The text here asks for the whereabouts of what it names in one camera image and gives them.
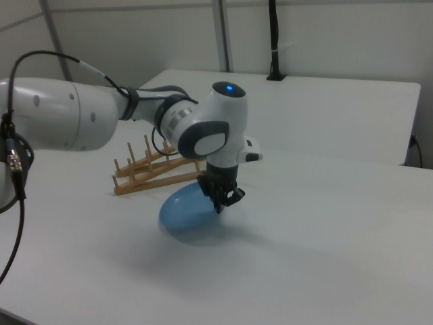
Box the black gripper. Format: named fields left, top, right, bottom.
left=197, top=162, right=246, bottom=215

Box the blue round plate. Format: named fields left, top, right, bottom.
left=158, top=182, right=225, bottom=245

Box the wooden plate rack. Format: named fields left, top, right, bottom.
left=110, top=133, right=204, bottom=197

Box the black pole with base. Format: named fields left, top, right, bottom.
left=266, top=0, right=288, bottom=82

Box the grey partition frame post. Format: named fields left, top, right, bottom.
left=212, top=0, right=235, bottom=72

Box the thin black wall cable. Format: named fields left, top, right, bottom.
left=410, top=135, right=424, bottom=168

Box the black cable with metal connector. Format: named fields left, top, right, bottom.
left=0, top=111, right=35, bottom=286

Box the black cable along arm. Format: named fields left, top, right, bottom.
left=6, top=50, right=200, bottom=156

